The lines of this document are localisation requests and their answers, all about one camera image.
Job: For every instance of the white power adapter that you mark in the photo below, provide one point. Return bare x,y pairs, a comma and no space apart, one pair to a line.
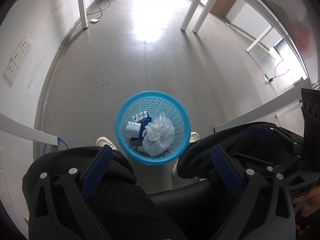
94,20

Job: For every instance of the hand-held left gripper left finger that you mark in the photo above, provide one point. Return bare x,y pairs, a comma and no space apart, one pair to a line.
96,172

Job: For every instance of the person's right hand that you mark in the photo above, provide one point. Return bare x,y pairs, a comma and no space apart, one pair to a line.
312,202

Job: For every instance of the black orange printed shirt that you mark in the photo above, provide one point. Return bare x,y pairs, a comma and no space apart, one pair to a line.
303,230

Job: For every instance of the blue plastic wastebasket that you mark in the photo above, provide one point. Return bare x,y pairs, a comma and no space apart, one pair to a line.
160,105

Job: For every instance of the person's left white shoe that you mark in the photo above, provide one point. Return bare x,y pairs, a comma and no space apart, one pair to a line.
106,142

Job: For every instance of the red snack wrapper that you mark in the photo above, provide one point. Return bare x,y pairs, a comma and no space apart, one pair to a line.
167,151

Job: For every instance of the white wall socket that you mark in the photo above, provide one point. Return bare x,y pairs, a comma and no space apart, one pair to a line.
10,73
18,58
25,45
5,197

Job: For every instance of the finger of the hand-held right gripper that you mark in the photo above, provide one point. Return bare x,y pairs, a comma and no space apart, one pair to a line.
262,131
252,160

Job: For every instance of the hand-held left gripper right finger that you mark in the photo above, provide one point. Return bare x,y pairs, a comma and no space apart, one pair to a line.
227,172

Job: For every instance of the small white box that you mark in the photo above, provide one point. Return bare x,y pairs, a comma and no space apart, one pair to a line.
133,129

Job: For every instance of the clear plastic bag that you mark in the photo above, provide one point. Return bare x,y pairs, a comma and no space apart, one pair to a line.
158,135

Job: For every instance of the blue tissue pack bag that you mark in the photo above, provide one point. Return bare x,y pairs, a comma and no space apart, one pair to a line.
145,126

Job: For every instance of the white table leg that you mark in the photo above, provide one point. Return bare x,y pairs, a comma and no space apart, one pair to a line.
205,10
82,5
262,110
260,41
30,132
191,7

